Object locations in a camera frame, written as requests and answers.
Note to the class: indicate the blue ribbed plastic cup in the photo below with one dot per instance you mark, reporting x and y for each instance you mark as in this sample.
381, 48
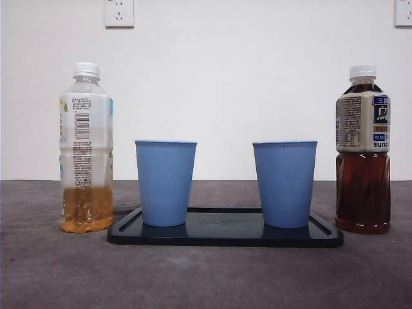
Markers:
284, 186
164, 183

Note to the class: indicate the yellow tea bottle white label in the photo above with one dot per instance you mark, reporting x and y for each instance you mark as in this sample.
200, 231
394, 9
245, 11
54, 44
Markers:
86, 206

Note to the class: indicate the white wall socket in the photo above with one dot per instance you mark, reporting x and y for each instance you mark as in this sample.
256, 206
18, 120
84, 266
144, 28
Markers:
404, 13
119, 14

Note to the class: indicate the dark blue plastic tray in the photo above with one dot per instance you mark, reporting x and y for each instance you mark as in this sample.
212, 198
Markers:
225, 233

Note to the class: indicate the dark tea bottle beige label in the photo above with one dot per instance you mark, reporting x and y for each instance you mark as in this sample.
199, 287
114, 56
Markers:
362, 190

